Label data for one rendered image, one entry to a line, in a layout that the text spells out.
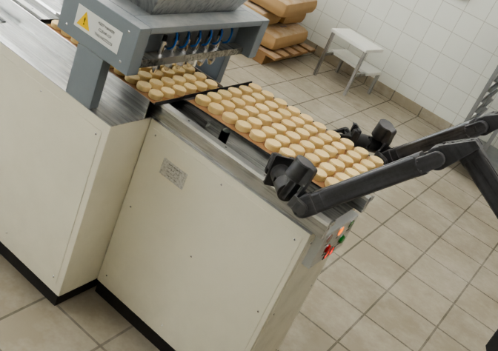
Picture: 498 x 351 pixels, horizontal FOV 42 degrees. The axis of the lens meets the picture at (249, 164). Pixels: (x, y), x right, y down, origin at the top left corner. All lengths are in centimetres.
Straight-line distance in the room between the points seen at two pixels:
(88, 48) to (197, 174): 53
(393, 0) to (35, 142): 437
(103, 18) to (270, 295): 101
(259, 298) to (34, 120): 99
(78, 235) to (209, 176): 53
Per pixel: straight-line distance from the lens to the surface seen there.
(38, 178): 245
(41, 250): 256
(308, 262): 209
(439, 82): 612
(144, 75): 234
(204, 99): 210
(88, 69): 216
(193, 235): 226
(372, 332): 323
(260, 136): 199
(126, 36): 203
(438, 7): 608
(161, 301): 247
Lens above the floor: 185
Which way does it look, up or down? 27 degrees down
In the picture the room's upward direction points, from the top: 24 degrees clockwise
